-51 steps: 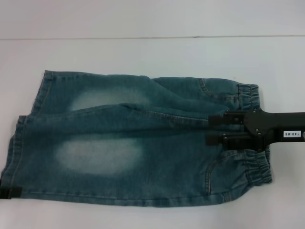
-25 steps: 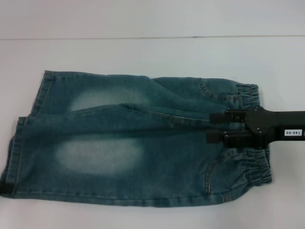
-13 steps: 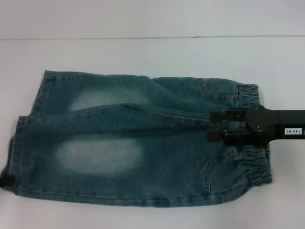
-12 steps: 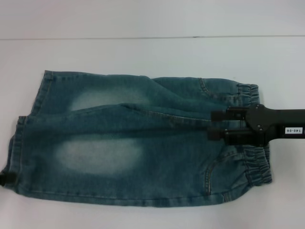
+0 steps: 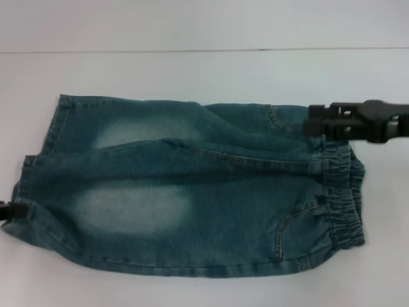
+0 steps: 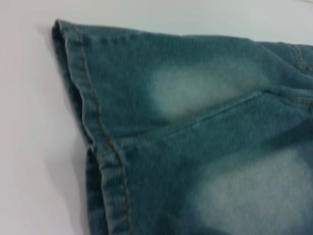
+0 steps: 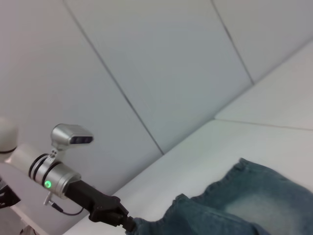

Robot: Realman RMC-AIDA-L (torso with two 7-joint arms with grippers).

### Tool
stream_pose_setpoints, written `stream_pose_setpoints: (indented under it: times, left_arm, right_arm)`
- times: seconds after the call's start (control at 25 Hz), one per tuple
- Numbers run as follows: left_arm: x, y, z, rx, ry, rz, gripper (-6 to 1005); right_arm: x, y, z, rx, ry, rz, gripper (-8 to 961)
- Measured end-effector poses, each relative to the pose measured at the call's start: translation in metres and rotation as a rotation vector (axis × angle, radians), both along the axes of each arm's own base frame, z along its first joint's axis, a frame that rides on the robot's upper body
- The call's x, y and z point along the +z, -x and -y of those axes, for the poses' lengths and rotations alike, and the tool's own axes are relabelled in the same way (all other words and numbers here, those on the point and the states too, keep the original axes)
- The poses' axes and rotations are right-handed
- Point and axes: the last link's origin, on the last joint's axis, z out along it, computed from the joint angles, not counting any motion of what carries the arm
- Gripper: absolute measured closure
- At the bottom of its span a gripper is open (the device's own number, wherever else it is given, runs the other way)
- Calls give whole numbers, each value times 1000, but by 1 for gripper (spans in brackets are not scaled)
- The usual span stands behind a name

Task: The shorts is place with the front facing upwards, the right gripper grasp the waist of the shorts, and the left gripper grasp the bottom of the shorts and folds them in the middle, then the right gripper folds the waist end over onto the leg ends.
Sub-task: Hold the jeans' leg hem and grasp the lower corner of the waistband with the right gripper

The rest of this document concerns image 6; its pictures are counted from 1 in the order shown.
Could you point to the blue denim shorts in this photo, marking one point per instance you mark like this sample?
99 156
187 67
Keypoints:
195 134

